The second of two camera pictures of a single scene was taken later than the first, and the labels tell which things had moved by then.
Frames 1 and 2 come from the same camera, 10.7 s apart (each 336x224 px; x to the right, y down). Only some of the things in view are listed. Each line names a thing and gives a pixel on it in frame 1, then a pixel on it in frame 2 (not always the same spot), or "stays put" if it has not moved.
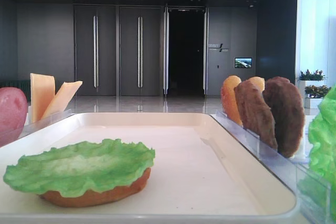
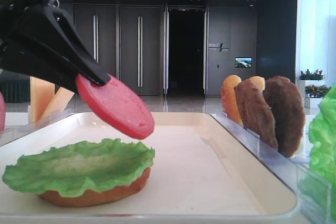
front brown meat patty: [256, 115] stays put
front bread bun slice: [228, 98] stays put
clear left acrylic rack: [31, 126] stays put
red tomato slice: [13, 110] to [117, 104]
